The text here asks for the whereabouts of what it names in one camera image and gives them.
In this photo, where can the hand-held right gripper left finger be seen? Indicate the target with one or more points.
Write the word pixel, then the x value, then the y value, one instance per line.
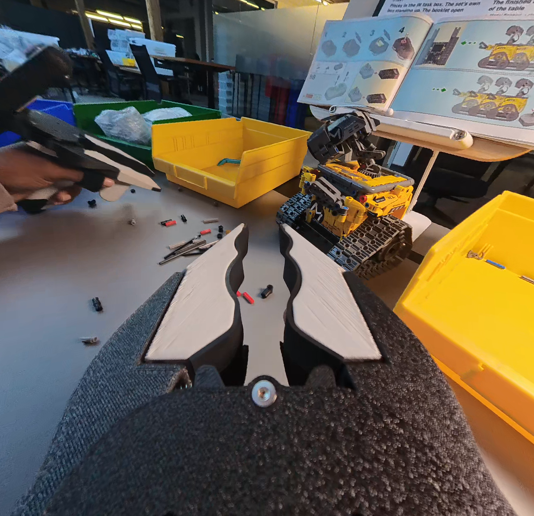
pixel 200 315

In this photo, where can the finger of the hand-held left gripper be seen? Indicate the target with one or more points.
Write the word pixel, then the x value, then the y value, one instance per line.
pixel 133 178
pixel 121 157

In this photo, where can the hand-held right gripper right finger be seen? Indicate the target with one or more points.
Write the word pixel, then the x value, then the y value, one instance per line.
pixel 329 315

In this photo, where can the blue storage bin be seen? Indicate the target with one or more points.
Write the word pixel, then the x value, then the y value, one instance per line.
pixel 54 109

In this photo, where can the yellow storage bin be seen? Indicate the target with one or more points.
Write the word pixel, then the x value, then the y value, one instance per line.
pixel 459 336
pixel 187 148

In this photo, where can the black brick connector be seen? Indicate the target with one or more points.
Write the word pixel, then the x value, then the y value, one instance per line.
pixel 267 292

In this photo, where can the light blue brick piece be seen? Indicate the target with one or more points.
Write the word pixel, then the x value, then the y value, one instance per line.
pixel 229 162

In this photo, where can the yellow tracked toy robot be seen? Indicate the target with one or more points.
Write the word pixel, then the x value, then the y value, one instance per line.
pixel 354 207

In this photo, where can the person's left forearm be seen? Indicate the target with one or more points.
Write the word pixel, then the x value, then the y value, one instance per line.
pixel 6 201

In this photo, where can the wooden background desk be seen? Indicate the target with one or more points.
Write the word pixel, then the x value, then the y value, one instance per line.
pixel 192 63

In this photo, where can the person's left hand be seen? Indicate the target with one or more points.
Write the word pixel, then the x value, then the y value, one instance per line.
pixel 29 169

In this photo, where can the green storage bin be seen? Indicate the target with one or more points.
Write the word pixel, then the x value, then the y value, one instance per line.
pixel 125 148

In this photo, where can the clear plastic bags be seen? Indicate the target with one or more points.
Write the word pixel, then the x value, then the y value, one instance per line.
pixel 125 125

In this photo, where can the black office chair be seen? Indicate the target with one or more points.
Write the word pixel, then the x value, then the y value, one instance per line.
pixel 146 69

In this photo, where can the black ridged brick pin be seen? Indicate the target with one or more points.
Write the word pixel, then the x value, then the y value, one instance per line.
pixel 96 304

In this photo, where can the small grey brick pin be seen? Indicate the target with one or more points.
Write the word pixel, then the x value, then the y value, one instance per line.
pixel 89 339

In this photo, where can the small tan brick piece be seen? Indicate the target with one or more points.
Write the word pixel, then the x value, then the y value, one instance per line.
pixel 474 255

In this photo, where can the small blue brick pin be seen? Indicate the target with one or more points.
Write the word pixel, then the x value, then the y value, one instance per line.
pixel 495 265

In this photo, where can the white book stand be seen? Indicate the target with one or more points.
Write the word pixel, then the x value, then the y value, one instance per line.
pixel 425 134

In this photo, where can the building instruction booklet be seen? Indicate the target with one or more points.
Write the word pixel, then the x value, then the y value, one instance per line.
pixel 375 65

